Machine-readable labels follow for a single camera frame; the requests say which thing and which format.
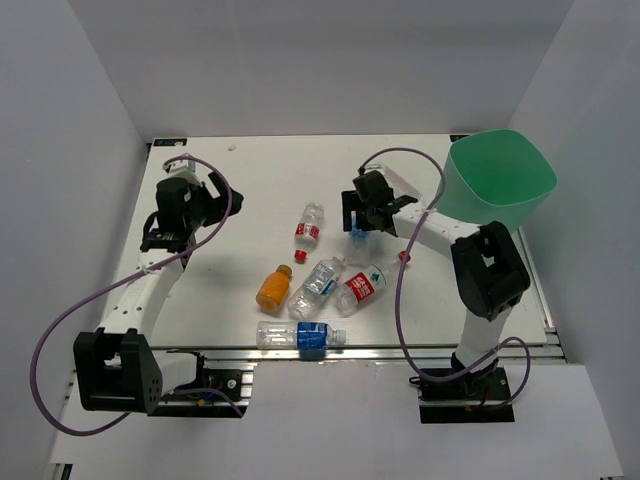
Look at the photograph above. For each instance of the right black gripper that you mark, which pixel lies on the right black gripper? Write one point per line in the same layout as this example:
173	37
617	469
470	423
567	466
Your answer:
351	202

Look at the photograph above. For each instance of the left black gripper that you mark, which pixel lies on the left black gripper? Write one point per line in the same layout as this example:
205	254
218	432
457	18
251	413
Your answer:
219	207

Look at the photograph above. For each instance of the small clear bottle red label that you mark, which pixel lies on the small clear bottle red label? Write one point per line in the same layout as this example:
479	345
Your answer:
307	231

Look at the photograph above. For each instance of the clear bottle red white label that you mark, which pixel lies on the clear bottle red white label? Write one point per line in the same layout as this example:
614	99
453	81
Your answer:
367	284

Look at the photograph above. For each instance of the clear bottle blue green label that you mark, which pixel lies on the clear bottle blue green label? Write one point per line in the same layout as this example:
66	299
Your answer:
309	298

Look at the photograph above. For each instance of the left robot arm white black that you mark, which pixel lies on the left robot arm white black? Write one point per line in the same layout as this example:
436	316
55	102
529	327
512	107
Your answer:
116	368

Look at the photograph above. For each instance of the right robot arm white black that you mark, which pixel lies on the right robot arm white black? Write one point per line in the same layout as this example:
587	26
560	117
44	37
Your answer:
490	274

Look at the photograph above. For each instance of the green plastic bin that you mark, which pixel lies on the green plastic bin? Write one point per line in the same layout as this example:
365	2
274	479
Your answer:
497	175

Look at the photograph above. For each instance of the orange juice bottle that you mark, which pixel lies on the orange juice bottle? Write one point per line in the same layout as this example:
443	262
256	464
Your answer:
274	289

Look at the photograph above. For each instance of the clear bottle dark blue label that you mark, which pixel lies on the clear bottle dark blue label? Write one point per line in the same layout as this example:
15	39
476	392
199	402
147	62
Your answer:
305	336

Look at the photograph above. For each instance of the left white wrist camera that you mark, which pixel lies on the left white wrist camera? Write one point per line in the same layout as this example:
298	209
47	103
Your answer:
183	166

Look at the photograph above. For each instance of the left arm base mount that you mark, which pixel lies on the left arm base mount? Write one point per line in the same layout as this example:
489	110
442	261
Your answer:
222	389

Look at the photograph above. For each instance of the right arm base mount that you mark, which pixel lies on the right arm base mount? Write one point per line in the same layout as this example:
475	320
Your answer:
473	399

